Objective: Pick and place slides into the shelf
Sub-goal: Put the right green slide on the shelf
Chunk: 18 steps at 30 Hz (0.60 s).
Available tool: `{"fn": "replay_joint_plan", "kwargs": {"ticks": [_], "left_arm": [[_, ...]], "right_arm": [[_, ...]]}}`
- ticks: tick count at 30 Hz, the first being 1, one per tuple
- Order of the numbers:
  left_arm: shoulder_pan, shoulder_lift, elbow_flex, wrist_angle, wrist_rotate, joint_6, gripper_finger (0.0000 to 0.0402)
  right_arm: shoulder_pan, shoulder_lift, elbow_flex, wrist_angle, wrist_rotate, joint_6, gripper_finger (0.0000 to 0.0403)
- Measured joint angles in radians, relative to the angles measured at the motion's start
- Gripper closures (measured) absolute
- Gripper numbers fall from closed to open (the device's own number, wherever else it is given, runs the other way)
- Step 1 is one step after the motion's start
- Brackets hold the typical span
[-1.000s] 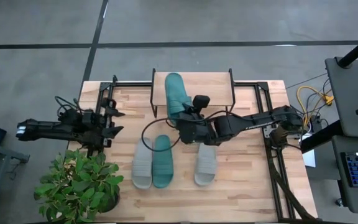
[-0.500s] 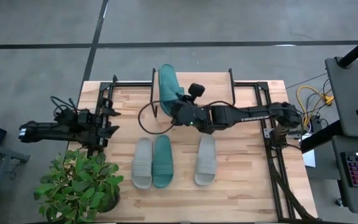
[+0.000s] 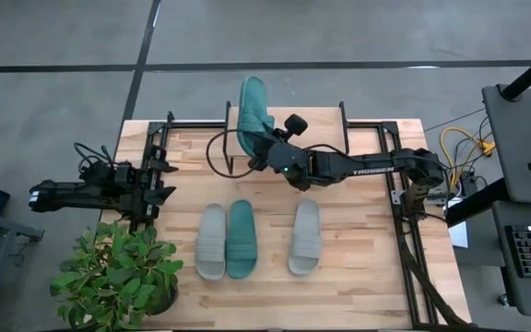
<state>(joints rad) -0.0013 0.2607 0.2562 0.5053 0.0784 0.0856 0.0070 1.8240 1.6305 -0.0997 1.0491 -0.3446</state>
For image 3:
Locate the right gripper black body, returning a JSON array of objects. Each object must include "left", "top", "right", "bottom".
[{"left": 272, "top": 137, "right": 315, "bottom": 193}]

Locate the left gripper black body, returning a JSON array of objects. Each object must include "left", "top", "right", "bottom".
[{"left": 124, "top": 146, "right": 161, "bottom": 221}]

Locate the teal slide sandal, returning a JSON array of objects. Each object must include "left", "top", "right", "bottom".
[
  {"left": 225, "top": 198, "right": 259, "bottom": 280},
  {"left": 236, "top": 75, "right": 277, "bottom": 157}
]

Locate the grey slide sandal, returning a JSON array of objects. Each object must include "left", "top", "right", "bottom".
[
  {"left": 194, "top": 202, "right": 228, "bottom": 281},
  {"left": 287, "top": 197, "right": 324, "bottom": 278}
]

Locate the green leafy plant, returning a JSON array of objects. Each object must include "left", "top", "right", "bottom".
[{"left": 48, "top": 219, "right": 185, "bottom": 332}]

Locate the black plant pot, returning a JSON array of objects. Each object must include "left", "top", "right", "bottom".
[{"left": 147, "top": 283, "right": 180, "bottom": 317}]

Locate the silver mounting plate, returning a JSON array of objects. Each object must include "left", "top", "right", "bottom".
[{"left": 389, "top": 188, "right": 456, "bottom": 207}]

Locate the grey side table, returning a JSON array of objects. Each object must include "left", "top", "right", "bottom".
[{"left": 0, "top": 206, "right": 46, "bottom": 332}]

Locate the white paper sheet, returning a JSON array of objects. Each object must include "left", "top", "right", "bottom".
[{"left": 446, "top": 196, "right": 470, "bottom": 250}]

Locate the black desk support beam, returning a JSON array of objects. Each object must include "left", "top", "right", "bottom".
[{"left": 443, "top": 177, "right": 512, "bottom": 228}]

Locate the grey workstation desk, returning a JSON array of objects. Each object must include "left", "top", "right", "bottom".
[{"left": 480, "top": 83, "right": 531, "bottom": 207}]

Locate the black support pole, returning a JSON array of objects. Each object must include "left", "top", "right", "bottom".
[{"left": 499, "top": 42, "right": 531, "bottom": 101}]

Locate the grey keyboard desk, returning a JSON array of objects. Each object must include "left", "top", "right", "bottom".
[{"left": 490, "top": 199, "right": 531, "bottom": 320}]

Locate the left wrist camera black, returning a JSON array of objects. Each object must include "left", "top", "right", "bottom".
[{"left": 90, "top": 160, "right": 128, "bottom": 186}]

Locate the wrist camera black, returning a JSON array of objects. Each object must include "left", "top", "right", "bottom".
[
  {"left": 90, "top": 160, "right": 128, "bottom": 186},
  {"left": 282, "top": 113, "right": 310, "bottom": 140}
]

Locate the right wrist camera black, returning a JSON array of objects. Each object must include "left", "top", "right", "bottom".
[{"left": 282, "top": 113, "right": 310, "bottom": 140}]

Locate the wooden shelf black frame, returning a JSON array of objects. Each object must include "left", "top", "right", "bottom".
[{"left": 221, "top": 100, "right": 351, "bottom": 177}]

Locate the black camera cable loop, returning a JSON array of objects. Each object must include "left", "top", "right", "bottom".
[{"left": 205, "top": 128, "right": 260, "bottom": 180}]

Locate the black aluminium rig frame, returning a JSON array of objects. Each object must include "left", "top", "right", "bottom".
[{"left": 129, "top": 110, "right": 474, "bottom": 331}]

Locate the black corrugated cable sleeve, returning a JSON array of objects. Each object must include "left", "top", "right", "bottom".
[{"left": 397, "top": 202, "right": 475, "bottom": 330}]

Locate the yellow floor cable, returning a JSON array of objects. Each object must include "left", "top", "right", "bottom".
[{"left": 439, "top": 125, "right": 497, "bottom": 191}]

